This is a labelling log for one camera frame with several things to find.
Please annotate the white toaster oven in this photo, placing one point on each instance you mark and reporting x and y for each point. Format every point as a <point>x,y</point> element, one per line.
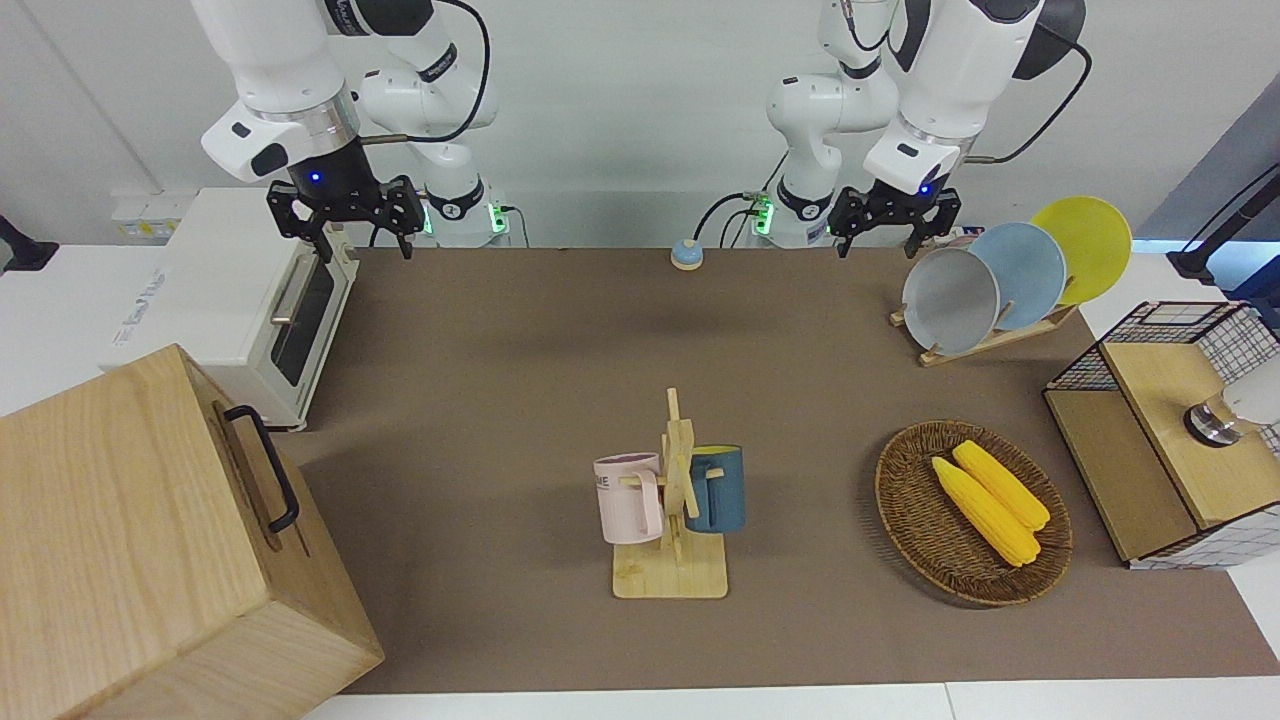
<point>210,290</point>

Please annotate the pink mug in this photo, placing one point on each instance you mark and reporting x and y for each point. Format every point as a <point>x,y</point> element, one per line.
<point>625,500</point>

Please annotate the wooden mug tree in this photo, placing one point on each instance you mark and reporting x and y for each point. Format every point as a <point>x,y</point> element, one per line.
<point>670,575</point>

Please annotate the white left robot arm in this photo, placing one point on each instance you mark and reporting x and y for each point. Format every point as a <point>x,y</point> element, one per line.
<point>950,80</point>

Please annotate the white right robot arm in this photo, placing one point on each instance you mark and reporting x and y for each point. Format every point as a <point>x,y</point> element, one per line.
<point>290,80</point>

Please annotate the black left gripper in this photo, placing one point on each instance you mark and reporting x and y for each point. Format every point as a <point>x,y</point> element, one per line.
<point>893,208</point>

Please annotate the wooden plate rack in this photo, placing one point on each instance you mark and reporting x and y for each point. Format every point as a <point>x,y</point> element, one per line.
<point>1000,340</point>

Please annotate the yellow plate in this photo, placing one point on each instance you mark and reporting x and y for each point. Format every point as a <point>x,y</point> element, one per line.
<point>1095,240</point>

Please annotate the blue service bell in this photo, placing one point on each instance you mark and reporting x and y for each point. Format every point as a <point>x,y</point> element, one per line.
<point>686,256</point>

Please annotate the wooden drawer cabinet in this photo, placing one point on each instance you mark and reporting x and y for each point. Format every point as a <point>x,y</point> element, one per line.
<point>130,560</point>

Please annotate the light blue plate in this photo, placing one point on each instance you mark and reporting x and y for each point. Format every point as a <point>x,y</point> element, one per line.
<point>1030,270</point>

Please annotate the gray plate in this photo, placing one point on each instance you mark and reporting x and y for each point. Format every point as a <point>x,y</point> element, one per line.
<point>950,300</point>

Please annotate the yellow corn cob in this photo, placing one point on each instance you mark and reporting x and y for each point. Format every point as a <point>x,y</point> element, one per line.
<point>985,515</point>
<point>1005,485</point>

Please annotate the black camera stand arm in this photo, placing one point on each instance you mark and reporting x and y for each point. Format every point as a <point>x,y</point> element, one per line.
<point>25,250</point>
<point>1215,240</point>

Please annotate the brown table mat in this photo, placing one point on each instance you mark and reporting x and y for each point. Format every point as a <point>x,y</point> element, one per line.
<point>600,350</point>

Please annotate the white cylinder with glass base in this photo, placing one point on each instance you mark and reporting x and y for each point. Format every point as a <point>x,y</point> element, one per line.
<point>1250,400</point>

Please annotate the brown wicker basket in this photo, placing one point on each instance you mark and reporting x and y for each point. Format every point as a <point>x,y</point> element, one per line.
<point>920,520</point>

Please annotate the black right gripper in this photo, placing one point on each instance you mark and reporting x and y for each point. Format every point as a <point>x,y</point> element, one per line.
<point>350,200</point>

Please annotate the dark teal mug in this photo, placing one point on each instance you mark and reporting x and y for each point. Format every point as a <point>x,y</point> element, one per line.
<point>722,495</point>

